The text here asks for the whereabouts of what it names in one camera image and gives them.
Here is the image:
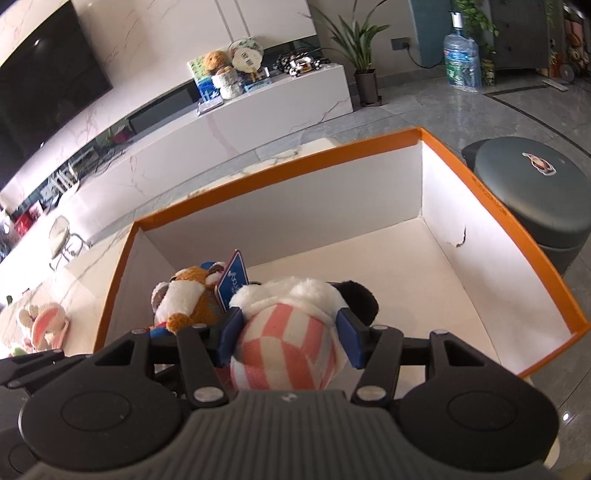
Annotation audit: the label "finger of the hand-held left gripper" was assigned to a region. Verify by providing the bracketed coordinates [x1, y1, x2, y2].
[0, 349, 64, 387]

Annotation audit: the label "round paper fan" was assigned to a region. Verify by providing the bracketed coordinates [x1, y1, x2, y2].
[228, 39, 267, 81]

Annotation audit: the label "white marble tv cabinet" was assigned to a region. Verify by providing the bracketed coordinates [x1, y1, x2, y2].
[0, 62, 354, 241]

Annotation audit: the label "black power cable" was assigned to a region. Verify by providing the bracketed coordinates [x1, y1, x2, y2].
[408, 45, 445, 70]

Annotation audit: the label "black cables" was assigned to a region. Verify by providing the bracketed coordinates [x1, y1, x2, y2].
[76, 142, 126, 179]

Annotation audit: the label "trailing pothos plant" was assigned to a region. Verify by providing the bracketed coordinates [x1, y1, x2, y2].
[451, 0, 500, 52]

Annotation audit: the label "grey round stool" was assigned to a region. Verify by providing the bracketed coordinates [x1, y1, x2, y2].
[461, 136, 591, 278]

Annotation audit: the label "blue water bottle with pump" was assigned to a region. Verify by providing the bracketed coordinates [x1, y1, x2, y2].
[443, 11, 484, 93]

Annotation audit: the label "grey weight plate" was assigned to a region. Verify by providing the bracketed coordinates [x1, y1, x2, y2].
[551, 60, 583, 80]

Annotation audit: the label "black white toy car model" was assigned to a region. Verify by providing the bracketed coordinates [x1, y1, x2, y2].
[274, 52, 329, 77]

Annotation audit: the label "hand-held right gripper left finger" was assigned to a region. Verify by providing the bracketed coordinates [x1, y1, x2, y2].
[95, 307, 245, 408]

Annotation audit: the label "potted long-leaf plant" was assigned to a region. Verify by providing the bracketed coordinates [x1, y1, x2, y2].
[300, 0, 394, 108]

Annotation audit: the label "black television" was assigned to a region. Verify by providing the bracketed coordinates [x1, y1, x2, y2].
[0, 0, 114, 164]

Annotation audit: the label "orange cardboard box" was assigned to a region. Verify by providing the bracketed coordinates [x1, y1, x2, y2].
[92, 127, 591, 384]

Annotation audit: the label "white small chair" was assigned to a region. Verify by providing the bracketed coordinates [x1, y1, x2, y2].
[47, 215, 87, 271]

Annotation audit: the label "white pink crocheted bunny toy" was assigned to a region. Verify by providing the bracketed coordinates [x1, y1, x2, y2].
[17, 302, 71, 354]

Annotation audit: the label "brown teddy bear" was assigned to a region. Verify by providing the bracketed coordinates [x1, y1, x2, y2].
[203, 50, 230, 75]

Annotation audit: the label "white wrapped pot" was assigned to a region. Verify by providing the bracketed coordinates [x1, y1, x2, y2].
[211, 67, 244, 100]

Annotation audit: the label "green blue picture box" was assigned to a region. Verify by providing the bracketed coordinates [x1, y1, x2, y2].
[188, 58, 219, 103]

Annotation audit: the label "white wifi router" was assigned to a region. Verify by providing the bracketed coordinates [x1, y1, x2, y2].
[46, 159, 79, 192]

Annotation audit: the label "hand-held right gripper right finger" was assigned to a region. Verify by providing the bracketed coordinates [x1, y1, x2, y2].
[336, 307, 502, 408]

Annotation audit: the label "brown dog plush toy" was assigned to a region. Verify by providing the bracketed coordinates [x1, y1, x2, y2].
[150, 249, 252, 340]

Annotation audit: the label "panda plush with striped outfit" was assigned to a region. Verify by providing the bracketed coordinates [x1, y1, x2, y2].
[228, 276, 380, 393]

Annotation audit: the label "dark grey sideboard cabinet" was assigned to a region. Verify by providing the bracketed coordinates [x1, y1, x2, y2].
[489, 0, 566, 71]

